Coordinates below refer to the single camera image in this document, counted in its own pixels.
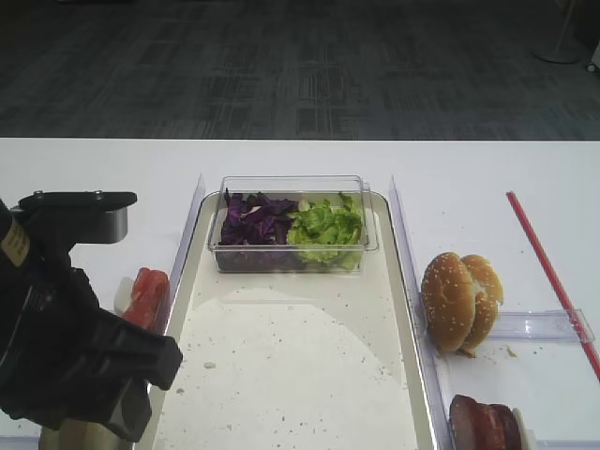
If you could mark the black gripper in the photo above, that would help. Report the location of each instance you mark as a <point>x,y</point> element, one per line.
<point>66,359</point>

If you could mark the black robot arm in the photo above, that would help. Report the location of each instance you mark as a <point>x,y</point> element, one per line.
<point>19,244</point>

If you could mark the front tomato slice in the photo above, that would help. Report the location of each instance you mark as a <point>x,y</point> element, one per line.
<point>144,316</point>

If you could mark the tomato slice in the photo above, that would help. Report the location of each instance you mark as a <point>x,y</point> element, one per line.
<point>144,316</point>
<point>149,287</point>

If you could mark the rear tomato slice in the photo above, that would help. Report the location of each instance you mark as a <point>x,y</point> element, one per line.
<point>149,287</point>

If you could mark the white block behind tomato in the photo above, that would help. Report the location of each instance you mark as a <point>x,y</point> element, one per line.
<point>122,298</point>

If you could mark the green lettuce leaves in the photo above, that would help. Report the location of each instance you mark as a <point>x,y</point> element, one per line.
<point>321,229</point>

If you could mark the front meat patty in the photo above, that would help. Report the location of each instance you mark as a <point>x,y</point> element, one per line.
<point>467,423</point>

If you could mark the meat patty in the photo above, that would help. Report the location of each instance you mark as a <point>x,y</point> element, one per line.
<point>498,428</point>
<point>467,423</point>

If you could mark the rear meat patty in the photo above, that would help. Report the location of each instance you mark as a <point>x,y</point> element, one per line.
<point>498,428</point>

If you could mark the white block behind patties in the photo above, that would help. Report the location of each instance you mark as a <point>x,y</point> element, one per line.
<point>528,441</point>

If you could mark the left bun bottom half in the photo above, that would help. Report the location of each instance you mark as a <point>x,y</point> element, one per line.
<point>78,430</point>

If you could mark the bottom left clear divider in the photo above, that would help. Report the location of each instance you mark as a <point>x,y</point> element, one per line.
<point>19,442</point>

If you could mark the purple cabbage shreds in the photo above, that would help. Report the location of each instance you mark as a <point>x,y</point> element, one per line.
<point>256,219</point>

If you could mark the metal baking tray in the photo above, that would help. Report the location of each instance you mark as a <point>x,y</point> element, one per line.
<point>293,361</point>

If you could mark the clear plastic salad container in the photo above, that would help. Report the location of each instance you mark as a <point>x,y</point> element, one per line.
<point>283,258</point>

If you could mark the right long clear divider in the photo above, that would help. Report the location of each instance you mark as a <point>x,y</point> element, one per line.
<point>439,430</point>

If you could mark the front sesame bun top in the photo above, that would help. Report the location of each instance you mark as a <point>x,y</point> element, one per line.
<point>449,301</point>

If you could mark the sesame bun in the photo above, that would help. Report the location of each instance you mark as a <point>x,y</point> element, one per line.
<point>488,295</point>
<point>449,301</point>

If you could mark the rear sesame bun top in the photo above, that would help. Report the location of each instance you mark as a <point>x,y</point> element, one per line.
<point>488,295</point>

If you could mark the right red tape strip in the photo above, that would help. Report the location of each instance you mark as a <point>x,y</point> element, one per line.
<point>553,281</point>

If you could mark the right clear cross divider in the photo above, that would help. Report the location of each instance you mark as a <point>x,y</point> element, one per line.
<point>560,325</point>

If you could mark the bottom right clear divider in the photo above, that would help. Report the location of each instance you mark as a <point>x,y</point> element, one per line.
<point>565,445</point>

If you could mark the grey floor stand base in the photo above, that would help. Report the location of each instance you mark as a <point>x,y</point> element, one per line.
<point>562,52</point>

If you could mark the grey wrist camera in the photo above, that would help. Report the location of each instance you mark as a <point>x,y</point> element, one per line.
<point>77,217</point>

